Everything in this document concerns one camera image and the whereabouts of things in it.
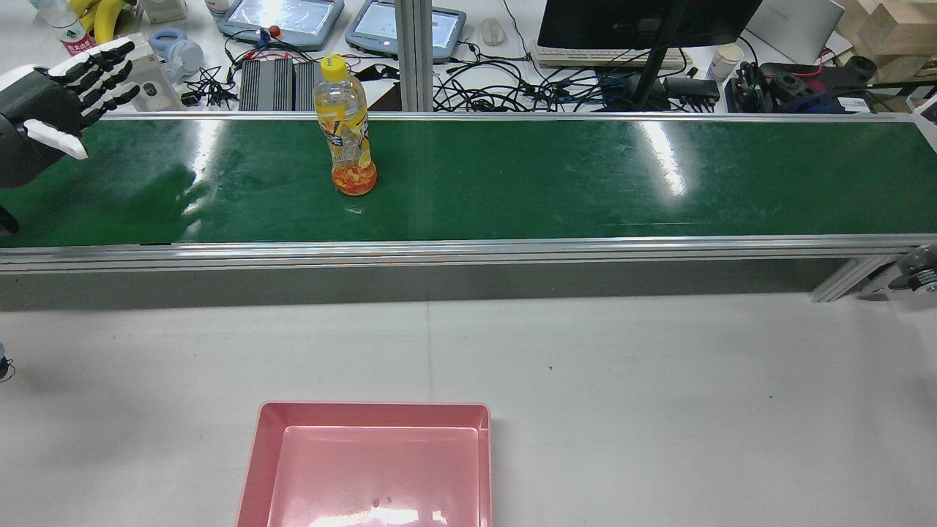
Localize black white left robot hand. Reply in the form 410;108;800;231
0;40;142;190

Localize yellow orange drink bottle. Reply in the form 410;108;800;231
313;53;378;197

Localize pink plastic basket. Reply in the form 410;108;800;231
236;401;493;527

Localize water bottle red label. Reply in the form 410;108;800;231
31;0;97;58

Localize beige plastic box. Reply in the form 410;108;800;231
128;45;185;112

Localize light blue headphones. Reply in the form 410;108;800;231
149;28;206;75

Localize small white box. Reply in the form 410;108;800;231
139;0;188;24

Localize grey teach pendant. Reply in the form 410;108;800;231
217;0;346;52
344;0;468;61

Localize white keyboard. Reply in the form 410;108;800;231
529;40;693;72

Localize green conveyor belt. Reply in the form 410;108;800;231
0;111;937;302

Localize black computer monitor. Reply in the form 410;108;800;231
537;0;764;111

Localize white paper cup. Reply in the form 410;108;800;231
707;44;744;81

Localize black tool holder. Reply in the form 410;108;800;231
725;62;764;112

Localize black mechanical device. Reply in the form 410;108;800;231
760;55;878;111

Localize silver laptop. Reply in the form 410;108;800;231
745;0;847;67

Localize wooden blocks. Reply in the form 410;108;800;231
835;0;937;85

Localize grey round motor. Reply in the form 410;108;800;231
889;245;937;295

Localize black cable tangle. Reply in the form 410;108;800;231
182;64;239;109
432;40;663;112

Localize aluminium cell frame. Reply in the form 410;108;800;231
394;0;434;112

